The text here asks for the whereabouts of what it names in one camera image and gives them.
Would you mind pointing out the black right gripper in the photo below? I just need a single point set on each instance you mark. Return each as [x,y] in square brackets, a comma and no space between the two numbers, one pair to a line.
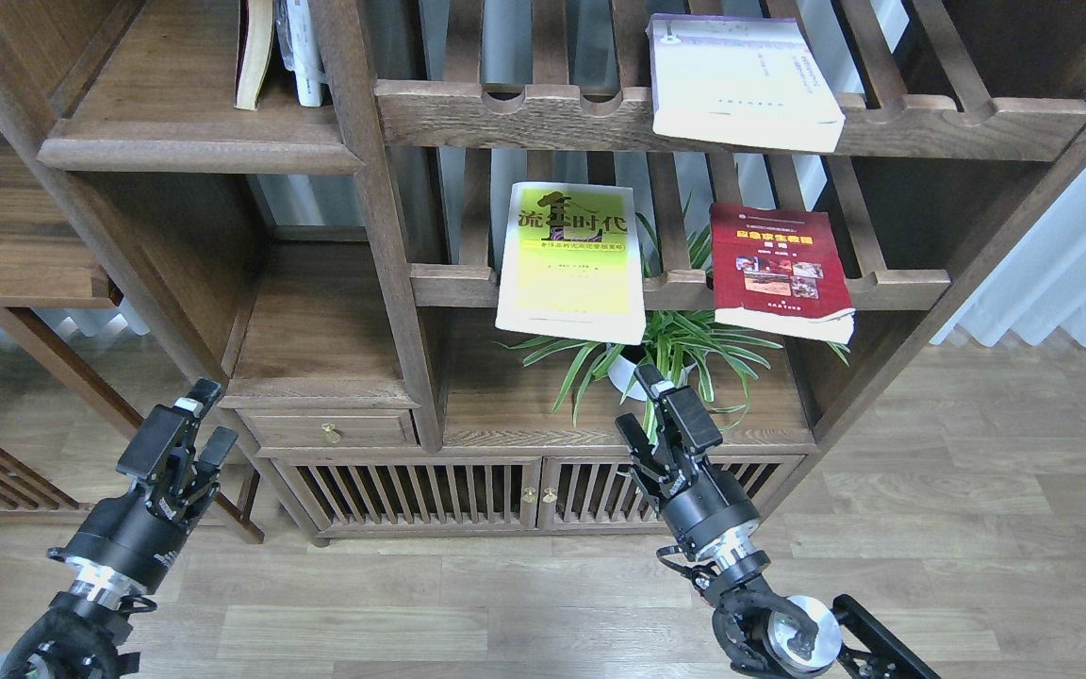
[711,517]

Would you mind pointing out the white purple cover book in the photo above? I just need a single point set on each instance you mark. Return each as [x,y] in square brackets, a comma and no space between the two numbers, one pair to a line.
[740,80]

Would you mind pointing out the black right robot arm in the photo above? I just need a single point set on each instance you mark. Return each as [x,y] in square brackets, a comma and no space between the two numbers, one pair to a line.
[771,636]

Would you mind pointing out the upright white book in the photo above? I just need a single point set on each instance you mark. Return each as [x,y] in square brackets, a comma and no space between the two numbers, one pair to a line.
[301,53]

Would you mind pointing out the upright cream paged book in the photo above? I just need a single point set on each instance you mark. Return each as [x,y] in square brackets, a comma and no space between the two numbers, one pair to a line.
[256,36]

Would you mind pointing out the yellow green cover book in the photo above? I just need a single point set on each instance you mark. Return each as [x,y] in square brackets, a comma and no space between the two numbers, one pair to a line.
[572,264]

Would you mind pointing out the white curtain right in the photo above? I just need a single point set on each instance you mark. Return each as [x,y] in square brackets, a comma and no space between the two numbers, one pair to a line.
[1039,288]

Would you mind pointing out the white plant pot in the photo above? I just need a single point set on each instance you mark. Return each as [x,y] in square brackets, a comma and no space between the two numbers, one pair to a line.
[622,371]

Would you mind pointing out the green spider plant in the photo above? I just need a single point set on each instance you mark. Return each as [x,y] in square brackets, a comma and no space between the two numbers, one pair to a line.
[683,341]

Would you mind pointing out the dark wooden bookshelf unit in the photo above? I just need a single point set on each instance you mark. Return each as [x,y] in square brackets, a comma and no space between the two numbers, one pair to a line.
[337,265]

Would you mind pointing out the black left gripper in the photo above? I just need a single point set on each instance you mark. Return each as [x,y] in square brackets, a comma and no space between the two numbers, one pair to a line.
[126,546]

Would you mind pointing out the brass drawer knob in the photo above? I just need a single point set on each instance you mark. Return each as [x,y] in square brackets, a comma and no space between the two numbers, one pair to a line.
[330,434]

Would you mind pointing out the red cover book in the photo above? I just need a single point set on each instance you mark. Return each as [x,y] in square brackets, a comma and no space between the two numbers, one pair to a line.
[778,271]

